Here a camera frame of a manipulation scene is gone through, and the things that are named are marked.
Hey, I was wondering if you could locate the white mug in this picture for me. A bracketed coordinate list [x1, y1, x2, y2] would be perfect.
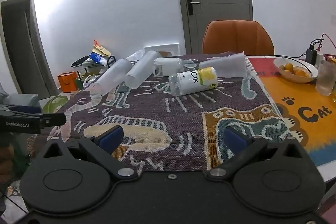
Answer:
[153, 57, 183, 77]

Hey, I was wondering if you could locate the printed woven blanket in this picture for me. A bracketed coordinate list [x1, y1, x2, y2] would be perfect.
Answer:
[47, 51, 292, 172]

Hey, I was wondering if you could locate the orange cartoon table mat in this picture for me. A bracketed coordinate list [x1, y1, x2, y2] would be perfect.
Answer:
[247, 56, 336, 170]

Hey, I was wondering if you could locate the wide frosted plastic cup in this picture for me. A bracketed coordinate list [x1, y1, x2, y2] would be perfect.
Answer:
[199, 51, 248, 78]

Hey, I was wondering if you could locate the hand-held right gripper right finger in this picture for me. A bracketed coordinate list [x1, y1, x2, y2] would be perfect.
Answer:
[207, 126, 310, 180]

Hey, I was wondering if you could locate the blue and white bag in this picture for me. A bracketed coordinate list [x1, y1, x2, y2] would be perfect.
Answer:
[89, 52, 109, 65]

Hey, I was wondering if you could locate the ribbed clear glass tumbler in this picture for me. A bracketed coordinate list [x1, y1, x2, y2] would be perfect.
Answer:
[315, 60, 336, 96]

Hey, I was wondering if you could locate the black wire rack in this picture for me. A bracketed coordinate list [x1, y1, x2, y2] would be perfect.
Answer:
[71, 55, 116, 78]

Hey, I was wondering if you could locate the black door handle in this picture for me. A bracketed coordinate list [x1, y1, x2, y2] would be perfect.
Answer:
[186, 0, 201, 15]

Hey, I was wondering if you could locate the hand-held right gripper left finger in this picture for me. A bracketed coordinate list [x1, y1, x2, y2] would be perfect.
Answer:
[39, 125, 138, 180]

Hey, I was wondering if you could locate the orange chair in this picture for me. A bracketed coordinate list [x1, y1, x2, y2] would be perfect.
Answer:
[202, 20, 275, 56]

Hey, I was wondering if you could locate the clear cup with yellow label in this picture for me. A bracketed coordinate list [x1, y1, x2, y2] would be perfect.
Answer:
[168, 67, 218, 97]

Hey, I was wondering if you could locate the dark door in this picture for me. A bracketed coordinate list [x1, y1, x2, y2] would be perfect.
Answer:
[0, 0, 59, 96]

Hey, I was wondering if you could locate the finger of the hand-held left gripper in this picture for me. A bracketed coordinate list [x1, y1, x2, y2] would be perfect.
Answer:
[39, 113, 67, 127]

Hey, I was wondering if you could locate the grey cushion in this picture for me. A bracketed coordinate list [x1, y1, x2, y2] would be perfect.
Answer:
[0, 93, 42, 109]

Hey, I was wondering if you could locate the black charger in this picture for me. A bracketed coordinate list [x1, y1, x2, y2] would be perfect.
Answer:
[305, 48, 318, 65]

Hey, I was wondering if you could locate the small clear glass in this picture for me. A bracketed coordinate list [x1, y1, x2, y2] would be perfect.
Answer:
[183, 59, 196, 71]

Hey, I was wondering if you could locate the white box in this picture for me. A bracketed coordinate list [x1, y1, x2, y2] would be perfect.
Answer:
[143, 43, 180, 58]

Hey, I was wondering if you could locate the orange gift bag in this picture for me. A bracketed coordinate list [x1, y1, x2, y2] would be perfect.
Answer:
[58, 72, 80, 93]

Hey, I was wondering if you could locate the tall frosted plastic cup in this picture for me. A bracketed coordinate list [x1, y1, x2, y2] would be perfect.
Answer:
[124, 50, 159, 90]
[91, 58, 132, 96]

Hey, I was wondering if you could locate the white bowl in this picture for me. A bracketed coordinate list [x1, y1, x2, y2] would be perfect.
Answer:
[273, 57, 319, 83]

